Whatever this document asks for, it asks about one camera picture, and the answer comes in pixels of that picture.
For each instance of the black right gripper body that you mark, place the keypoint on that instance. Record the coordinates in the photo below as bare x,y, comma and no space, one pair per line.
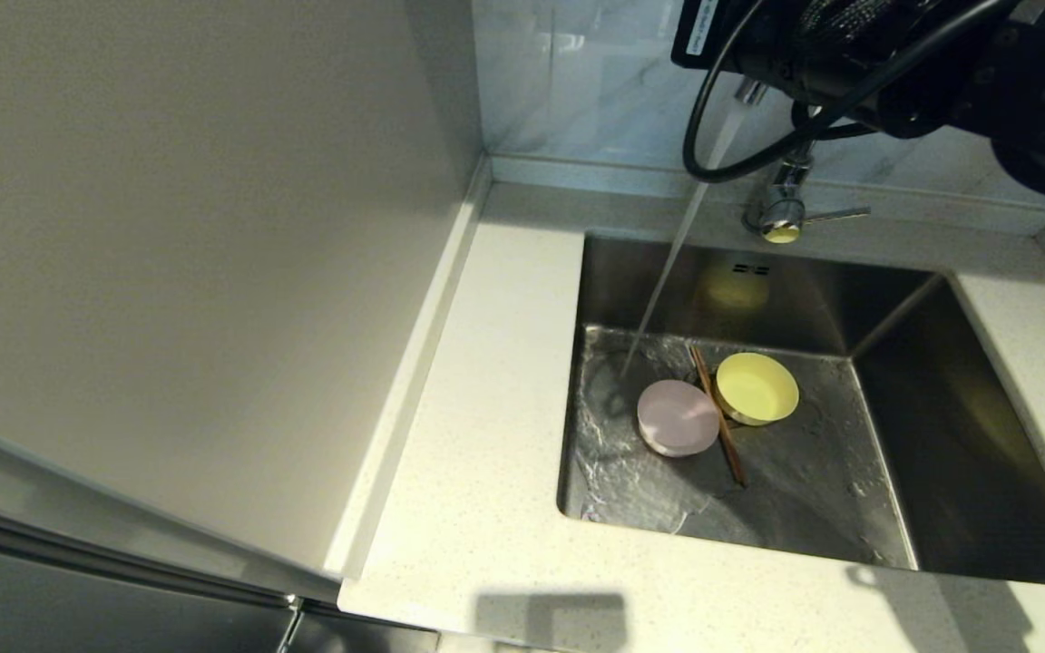
758,36

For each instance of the chrome gooseneck kitchen faucet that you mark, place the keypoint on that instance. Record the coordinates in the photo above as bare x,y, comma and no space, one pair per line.
781,213

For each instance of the yellow plastic bowl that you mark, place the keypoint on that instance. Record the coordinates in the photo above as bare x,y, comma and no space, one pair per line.
756,388

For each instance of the pink plastic bowl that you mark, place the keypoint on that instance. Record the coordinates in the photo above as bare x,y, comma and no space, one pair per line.
677,417

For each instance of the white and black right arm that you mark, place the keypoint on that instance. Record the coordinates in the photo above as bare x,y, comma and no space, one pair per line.
1030,109

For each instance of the stainless steel sink basin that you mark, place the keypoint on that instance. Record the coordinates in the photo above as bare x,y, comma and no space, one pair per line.
804,508

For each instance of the running water stream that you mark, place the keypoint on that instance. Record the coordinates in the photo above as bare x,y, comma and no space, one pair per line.
684,236

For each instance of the tall beige cabinet panel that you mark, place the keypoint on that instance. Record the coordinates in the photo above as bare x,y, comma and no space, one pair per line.
169,227

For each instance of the dark grey cabinet front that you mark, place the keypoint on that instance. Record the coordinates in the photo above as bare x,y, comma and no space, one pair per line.
78,617

